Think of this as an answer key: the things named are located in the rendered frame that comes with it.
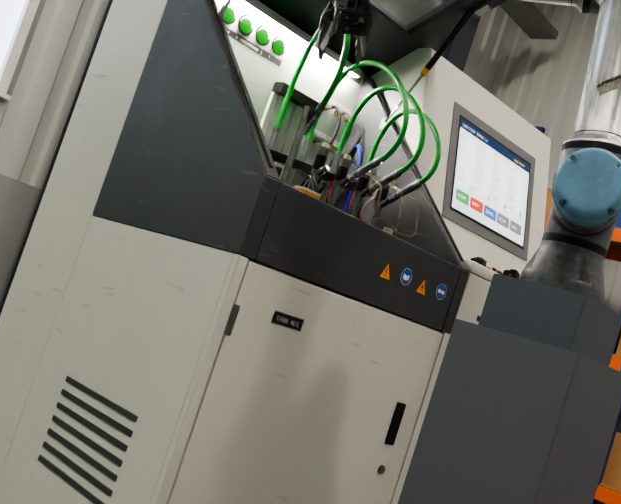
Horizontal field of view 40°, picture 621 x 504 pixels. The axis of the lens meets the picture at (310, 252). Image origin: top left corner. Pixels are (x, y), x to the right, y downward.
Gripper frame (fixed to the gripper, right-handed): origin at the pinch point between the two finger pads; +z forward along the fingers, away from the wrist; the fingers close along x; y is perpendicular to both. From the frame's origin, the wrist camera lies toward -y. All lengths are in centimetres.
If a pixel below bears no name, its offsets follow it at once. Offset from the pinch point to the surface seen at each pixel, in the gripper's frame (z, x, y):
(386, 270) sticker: 36.0, 15.9, 26.8
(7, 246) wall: 312, -150, -275
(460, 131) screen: 40, 46, -42
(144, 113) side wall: 24.8, -41.0, -6.9
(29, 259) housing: 68, -67, 0
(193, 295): 32, -26, 45
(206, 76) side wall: 9.0, -27.6, 0.2
